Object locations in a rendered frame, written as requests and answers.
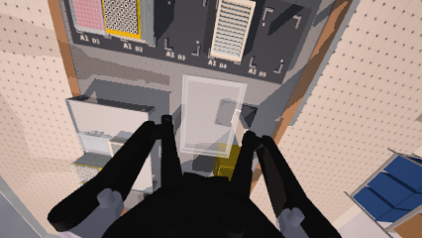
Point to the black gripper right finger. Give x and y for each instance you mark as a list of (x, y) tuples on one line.
[(296, 215)]

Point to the yellow waste bin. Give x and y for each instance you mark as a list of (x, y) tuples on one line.
[(220, 163)]

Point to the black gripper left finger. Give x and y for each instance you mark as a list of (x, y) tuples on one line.
[(91, 209)]

